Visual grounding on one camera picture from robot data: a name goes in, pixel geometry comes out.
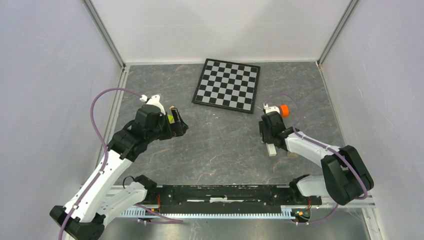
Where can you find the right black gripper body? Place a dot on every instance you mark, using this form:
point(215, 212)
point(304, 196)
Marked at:
point(265, 134)

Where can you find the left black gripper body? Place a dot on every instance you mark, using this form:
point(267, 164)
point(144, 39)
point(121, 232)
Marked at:
point(168, 130)

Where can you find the white rectangular bar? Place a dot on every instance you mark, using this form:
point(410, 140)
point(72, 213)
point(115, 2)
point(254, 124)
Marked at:
point(271, 149)

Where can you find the beige remote control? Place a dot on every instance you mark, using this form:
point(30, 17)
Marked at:
point(292, 154)

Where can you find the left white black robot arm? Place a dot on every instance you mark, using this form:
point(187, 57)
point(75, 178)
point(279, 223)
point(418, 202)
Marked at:
point(87, 214)

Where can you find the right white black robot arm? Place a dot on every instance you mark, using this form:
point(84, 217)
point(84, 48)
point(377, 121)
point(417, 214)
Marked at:
point(344, 177)

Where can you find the yellow green lego stack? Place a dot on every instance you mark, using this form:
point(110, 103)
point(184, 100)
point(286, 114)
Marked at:
point(170, 119)

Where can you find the orange tape roll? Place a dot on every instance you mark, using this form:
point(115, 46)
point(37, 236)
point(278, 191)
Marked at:
point(284, 110)

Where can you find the black white chessboard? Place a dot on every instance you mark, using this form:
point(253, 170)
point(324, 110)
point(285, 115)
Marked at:
point(227, 85)

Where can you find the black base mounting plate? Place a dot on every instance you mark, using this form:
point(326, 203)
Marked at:
point(225, 199)

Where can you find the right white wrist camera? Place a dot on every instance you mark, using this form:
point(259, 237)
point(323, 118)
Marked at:
point(271, 108)

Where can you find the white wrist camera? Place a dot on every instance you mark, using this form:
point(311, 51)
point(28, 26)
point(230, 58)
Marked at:
point(154, 101)
point(271, 108)

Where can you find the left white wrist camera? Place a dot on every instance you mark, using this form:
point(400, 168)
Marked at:
point(154, 101)

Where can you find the aluminium frame rail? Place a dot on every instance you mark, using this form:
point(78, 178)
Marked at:
point(349, 202)

